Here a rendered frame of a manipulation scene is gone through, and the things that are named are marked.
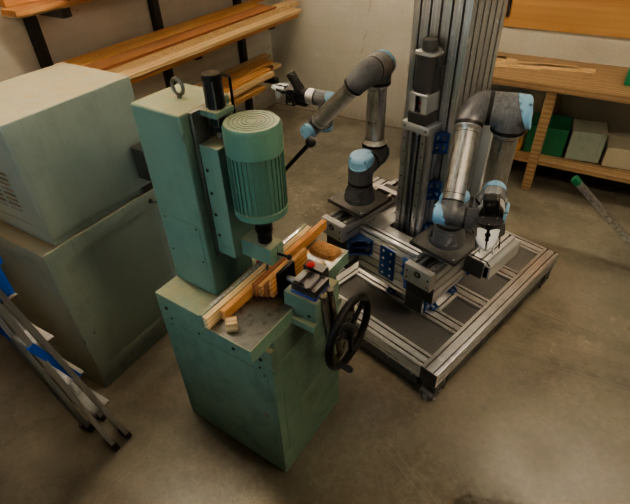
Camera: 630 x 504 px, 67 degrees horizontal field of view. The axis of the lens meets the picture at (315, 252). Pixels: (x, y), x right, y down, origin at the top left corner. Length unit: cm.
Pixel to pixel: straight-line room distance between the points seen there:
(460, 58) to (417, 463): 169
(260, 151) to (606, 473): 200
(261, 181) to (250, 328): 48
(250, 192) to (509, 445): 168
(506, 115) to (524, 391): 146
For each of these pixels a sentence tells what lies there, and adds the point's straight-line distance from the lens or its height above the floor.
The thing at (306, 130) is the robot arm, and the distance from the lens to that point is 228.
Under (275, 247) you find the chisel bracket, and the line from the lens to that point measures 164.
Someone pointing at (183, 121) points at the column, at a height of 150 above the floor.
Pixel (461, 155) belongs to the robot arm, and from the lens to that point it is 174.
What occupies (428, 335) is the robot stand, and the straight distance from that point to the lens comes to 253.
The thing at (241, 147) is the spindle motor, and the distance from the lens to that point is 139.
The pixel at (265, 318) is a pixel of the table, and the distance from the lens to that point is 162.
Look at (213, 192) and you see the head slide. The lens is 160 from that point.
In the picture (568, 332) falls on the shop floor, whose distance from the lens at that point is 307.
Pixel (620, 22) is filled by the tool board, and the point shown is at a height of 115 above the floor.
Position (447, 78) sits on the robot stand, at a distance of 202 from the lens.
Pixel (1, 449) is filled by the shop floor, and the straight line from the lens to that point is 282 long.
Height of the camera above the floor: 206
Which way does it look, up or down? 38 degrees down
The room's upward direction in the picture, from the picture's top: 2 degrees counter-clockwise
